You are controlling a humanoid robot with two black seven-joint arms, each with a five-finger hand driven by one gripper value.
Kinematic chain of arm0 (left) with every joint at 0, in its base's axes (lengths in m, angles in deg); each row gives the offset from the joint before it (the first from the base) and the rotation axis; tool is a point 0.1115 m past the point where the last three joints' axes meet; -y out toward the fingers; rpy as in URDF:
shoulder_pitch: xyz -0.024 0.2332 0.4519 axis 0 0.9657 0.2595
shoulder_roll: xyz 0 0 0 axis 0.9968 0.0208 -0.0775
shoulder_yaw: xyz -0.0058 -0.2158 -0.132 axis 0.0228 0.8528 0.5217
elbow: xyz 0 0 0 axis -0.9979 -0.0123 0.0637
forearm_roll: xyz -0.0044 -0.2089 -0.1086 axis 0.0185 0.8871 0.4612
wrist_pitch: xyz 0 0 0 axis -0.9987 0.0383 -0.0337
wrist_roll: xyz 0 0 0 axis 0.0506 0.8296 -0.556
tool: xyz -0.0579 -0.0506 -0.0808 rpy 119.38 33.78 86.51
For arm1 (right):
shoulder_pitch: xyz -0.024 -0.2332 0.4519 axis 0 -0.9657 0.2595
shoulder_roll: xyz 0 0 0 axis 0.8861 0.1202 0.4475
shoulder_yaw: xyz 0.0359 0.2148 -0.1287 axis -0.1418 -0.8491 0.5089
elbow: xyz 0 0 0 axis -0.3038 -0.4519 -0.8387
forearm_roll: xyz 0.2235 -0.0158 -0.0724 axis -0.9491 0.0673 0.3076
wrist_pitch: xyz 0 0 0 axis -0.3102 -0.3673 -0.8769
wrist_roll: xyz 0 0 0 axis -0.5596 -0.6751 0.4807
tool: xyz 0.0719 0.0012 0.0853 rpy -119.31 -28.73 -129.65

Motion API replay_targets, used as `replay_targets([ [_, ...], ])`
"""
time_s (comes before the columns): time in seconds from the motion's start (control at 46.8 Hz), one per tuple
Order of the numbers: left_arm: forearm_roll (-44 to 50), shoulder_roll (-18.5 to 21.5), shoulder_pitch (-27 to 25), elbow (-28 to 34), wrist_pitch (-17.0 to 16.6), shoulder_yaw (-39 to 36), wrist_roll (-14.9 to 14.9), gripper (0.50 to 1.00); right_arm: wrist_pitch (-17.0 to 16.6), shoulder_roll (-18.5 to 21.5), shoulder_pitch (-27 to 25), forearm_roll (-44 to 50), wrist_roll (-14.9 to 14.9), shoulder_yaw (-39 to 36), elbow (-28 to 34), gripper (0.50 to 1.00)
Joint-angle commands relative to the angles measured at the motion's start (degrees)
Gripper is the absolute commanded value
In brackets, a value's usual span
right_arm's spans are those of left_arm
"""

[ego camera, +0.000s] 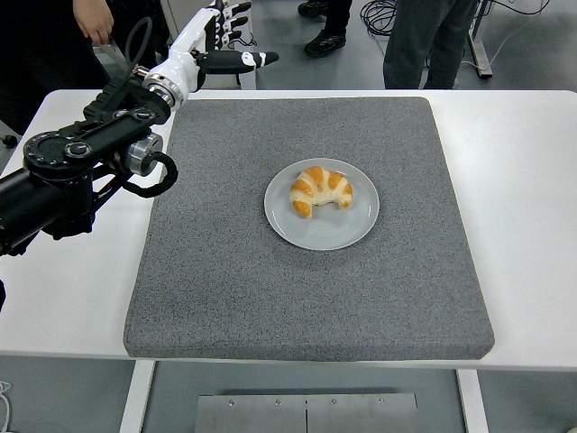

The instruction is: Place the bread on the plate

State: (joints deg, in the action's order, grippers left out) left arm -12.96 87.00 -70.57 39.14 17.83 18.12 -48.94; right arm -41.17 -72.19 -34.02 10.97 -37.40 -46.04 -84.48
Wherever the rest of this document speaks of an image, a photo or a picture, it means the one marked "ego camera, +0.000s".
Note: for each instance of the grey speckled mat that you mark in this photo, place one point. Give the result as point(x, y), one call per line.
point(293, 293)

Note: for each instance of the white chair frame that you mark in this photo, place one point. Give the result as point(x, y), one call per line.
point(112, 52)

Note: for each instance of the small black wheel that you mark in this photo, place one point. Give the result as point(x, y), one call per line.
point(9, 140)

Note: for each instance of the person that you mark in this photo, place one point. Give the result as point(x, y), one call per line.
point(424, 45)
point(36, 45)
point(158, 13)
point(331, 18)

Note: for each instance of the golden croissant bread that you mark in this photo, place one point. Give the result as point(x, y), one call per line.
point(315, 185)

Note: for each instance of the grey metal plate with screws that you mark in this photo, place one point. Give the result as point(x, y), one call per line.
point(306, 415)

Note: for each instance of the white table leg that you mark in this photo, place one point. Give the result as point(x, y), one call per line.
point(135, 397)
point(473, 401)

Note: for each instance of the person's hand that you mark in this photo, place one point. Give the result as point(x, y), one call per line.
point(94, 22)

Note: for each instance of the white desk leg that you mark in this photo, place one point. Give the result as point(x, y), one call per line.
point(480, 45)

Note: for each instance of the round grey plate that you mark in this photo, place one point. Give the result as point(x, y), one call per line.
point(329, 230)

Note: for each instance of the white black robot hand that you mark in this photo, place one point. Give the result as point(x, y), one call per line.
point(180, 63)

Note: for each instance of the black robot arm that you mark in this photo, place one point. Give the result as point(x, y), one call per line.
point(54, 153)

